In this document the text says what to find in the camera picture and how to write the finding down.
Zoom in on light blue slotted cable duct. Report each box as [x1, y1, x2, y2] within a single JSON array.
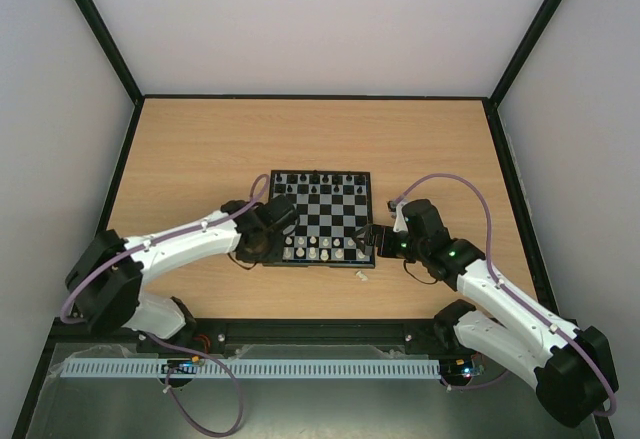
[[60, 358, 441, 380]]

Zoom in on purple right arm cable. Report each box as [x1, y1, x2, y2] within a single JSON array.
[[388, 172, 619, 418]]

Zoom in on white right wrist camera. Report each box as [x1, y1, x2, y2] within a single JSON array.
[[393, 204, 408, 233]]

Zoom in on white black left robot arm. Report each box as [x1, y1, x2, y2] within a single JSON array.
[[60, 196, 298, 345]]

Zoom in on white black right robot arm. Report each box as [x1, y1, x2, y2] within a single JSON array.
[[352, 199, 619, 427]]

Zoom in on black aluminium frame rail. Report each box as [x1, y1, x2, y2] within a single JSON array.
[[196, 319, 458, 350]]

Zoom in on black and silver chessboard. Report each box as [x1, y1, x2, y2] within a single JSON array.
[[269, 170, 375, 269]]

